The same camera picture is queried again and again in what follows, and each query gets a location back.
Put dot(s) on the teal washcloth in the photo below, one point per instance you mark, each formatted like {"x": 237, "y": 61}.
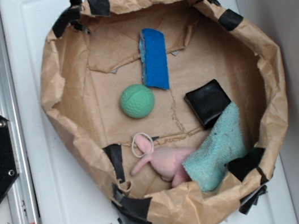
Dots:
{"x": 225, "y": 142}

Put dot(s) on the white rubber band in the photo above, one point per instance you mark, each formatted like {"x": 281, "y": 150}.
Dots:
{"x": 142, "y": 145}

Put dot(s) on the black square block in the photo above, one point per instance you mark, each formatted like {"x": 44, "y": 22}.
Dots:
{"x": 208, "y": 103}

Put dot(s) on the pink plush bunny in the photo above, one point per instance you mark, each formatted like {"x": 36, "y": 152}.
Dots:
{"x": 168, "y": 163}

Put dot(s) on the green foam ball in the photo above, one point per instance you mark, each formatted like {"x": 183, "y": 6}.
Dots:
{"x": 137, "y": 101}

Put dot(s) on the blue sponge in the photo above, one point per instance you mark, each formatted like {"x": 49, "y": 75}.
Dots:
{"x": 154, "y": 60}

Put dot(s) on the aluminium extrusion rail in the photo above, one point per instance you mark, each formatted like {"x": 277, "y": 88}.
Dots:
{"x": 21, "y": 197}

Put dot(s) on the brown paper bag bin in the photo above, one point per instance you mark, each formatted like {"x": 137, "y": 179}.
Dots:
{"x": 92, "y": 54}

